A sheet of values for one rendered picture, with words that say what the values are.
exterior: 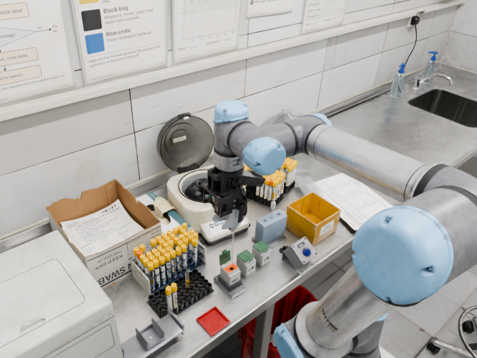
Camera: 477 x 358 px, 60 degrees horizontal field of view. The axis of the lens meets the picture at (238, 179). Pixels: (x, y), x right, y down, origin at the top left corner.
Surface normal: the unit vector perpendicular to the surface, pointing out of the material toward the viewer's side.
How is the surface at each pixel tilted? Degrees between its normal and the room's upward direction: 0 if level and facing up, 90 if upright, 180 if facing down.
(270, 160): 90
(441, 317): 0
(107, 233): 1
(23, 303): 0
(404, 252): 84
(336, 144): 47
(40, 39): 94
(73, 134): 90
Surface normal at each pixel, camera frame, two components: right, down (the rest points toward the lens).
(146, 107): 0.66, 0.46
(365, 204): 0.04, -0.83
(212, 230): 0.27, -0.53
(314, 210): -0.76, 0.34
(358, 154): -0.64, -0.41
